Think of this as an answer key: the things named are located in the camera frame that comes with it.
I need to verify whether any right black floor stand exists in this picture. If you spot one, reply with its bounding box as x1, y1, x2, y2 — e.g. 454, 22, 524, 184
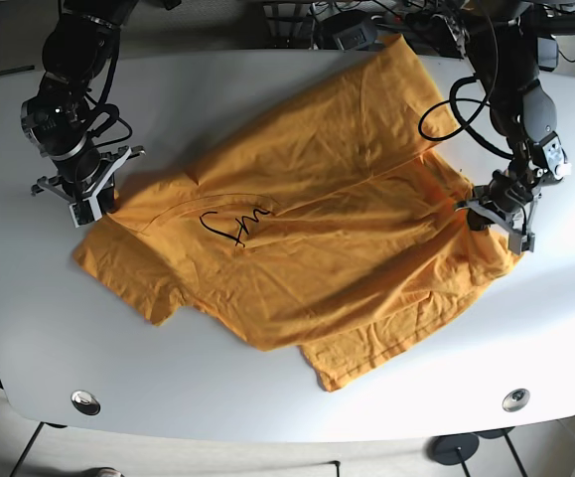
477, 427, 528, 477

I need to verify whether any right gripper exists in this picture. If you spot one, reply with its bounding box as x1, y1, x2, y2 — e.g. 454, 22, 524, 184
36, 144, 148, 229

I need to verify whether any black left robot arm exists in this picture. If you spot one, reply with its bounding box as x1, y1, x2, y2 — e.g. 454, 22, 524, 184
449, 1, 571, 255

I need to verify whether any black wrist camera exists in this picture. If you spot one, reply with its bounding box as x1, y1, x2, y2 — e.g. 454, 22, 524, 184
97, 186, 118, 215
466, 210, 493, 232

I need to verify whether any left black floor stand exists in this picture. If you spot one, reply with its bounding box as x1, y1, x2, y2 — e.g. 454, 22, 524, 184
427, 433, 480, 477

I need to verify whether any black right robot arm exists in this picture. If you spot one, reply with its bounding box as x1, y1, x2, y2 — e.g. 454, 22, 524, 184
21, 1, 145, 227

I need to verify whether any white orange shoe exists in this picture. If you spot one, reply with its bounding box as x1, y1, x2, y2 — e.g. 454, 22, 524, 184
81, 467, 124, 477

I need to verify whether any black floor stand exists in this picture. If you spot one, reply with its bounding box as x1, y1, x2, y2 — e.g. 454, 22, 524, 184
427, 433, 480, 477
477, 427, 528, 477

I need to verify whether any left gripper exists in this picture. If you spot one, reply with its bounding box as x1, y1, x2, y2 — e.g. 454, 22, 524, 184
454, 171, 540, 254

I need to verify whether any orange T-shirt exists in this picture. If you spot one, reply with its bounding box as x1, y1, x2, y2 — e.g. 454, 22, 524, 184
73, 36, 517, 392

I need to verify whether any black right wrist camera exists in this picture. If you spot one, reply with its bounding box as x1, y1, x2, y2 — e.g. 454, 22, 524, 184
97, 186, 118, 215

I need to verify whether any table cable grommet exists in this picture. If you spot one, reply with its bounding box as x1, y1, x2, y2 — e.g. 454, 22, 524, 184
71, 390, 101, 416
502, 388, 530, 412

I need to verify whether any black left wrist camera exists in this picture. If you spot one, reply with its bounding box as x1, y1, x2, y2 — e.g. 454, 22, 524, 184
466, 210, 493, 232

